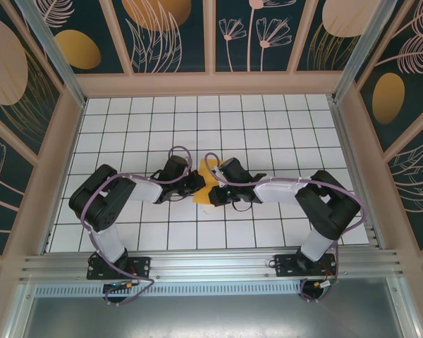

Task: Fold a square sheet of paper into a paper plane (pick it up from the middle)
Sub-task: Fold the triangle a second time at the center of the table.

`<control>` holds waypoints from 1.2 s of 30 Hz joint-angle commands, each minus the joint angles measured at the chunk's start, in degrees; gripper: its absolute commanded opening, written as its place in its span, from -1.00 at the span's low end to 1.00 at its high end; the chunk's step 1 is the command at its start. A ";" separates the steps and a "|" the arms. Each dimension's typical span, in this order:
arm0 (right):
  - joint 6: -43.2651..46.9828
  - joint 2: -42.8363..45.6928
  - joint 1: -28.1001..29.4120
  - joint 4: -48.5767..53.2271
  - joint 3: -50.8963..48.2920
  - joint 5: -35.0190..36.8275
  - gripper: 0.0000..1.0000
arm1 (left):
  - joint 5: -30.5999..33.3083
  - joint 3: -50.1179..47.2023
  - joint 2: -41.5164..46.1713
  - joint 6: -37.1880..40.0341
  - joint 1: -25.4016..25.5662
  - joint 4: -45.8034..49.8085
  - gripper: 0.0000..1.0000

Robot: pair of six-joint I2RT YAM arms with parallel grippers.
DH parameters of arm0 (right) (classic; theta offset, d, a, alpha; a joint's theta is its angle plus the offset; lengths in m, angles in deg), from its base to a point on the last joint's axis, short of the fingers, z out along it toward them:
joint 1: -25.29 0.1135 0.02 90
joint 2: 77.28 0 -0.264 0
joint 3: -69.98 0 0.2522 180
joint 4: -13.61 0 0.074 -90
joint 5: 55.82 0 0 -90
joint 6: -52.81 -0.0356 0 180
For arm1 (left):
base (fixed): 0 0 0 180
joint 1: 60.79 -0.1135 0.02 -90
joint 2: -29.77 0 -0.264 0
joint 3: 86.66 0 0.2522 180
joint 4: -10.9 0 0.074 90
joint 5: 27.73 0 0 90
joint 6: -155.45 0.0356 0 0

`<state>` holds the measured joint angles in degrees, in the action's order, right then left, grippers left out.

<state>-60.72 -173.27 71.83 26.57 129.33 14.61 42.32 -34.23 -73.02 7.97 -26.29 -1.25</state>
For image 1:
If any aluminium mounting rail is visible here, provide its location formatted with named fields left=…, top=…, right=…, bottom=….
left=20, top=249, right=405, bottom=283

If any feather and oval wall panel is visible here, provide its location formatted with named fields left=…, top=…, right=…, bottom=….
left=354, top=0, right=423, bottom=154

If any aluminium frame bar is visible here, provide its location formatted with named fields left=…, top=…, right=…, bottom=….
left=5, top=283, right=39, bottom=338
left=386, top=277, right=423, bottom=338

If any slotted cable tray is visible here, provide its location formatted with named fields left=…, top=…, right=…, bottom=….
left=35, top=284, right=304, bottom=297

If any yellow oval wall panel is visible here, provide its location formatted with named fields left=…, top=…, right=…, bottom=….
left=44, top=0, right=133, bottom=75

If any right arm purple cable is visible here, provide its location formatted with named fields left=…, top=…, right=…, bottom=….
left=204, top=152, right=370, bottom=304

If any pale disc wall panel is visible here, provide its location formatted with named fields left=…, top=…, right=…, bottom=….
left=294, top=0, right=376, bottom=73
left=0, top=0, right=65, bottom=161

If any orange circle leaf wall panel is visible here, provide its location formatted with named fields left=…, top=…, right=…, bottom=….
left=111, top=0, right=212, bottom=75

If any three flowers wall panel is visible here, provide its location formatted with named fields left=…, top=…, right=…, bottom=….
left=211, top=0, right=313, bottom=75

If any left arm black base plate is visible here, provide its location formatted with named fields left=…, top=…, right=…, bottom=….
left=87, top=256, right=152, bottom=281

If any yellow paper sheet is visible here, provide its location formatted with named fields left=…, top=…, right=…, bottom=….
left=192, top=158, right=231, bottom=206

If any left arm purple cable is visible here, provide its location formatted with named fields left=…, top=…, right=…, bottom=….
left=80, top=145, right=195, bottom=307

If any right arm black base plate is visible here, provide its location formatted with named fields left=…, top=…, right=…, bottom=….
left=274, top=253, right=339, bottom=279

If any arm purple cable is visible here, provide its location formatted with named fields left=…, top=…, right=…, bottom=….
left=204, top=152, right=370, bottom=304
left=80, top=145, right=195, bottom=307

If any grey metal sheet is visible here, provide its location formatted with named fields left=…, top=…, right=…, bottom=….
left=20, top=294, right=410, bottom=338

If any leaf outline wall panel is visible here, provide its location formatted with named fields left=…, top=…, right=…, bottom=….
left=382, top=115, right=423, bottom=254

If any single flower wall panel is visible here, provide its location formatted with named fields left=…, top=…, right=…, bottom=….
left=0, top=105, right=39, bottom=260

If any aluminium side rail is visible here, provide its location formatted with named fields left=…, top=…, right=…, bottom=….
left=328, top=96, right=387, bottom=249

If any aluminium corner post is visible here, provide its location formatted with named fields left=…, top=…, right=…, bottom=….
left=16, top=0, right=87, bottom=107
left=332, top=0, right=399, bottom=104

